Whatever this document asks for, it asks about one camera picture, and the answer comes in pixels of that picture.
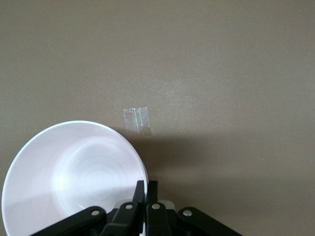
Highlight clear tape piece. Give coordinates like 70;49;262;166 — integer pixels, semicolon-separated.
123;106;153;137

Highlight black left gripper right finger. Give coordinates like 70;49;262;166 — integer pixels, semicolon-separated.
146;180;243;236

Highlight pale pink bowl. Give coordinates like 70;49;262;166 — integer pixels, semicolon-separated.
1;120;149;236

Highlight brown table cover sheet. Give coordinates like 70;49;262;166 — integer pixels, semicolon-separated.
0;0;315;236

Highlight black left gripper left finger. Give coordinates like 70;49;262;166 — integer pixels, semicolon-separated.
29;180;146;236

